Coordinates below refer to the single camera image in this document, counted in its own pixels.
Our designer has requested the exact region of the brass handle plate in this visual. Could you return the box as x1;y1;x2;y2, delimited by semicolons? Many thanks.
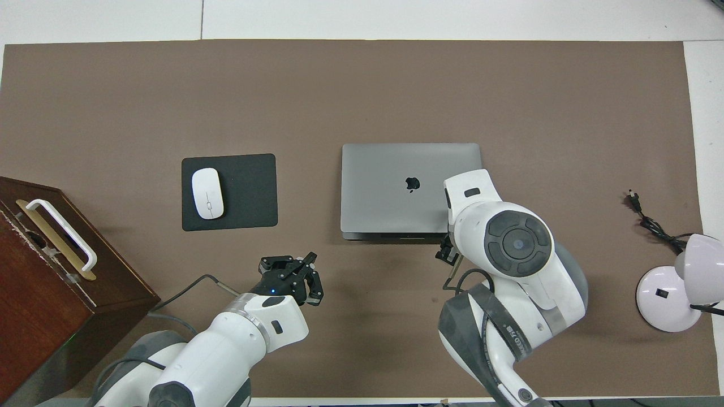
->
15;199;97;282

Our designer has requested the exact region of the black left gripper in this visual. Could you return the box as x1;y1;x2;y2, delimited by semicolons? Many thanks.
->
252;252;326;307

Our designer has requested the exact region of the dark brown wooden box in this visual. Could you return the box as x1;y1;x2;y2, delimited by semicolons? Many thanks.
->
0;176;162;406

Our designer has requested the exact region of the black mouse pad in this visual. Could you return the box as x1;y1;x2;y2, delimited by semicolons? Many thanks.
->
181;153;279;232

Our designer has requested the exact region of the white computer mouse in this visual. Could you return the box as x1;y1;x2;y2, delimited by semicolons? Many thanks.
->
191;168;225;220

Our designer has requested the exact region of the brown table mat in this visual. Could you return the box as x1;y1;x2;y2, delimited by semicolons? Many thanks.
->
0;40;720;399

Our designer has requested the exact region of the white box handle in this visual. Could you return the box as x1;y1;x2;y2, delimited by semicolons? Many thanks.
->
25;199;98;273

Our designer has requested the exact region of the black lamp power cable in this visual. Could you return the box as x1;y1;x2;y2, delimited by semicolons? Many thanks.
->
627;191;724;317

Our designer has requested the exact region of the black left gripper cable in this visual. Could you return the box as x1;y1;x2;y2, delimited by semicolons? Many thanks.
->
148;274;241;335

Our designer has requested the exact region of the grey aluminium laptop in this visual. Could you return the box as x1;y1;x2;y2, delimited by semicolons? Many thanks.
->
340;142;483;242

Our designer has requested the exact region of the white desk lamp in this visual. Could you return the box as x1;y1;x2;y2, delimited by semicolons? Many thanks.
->
636;233;724;333

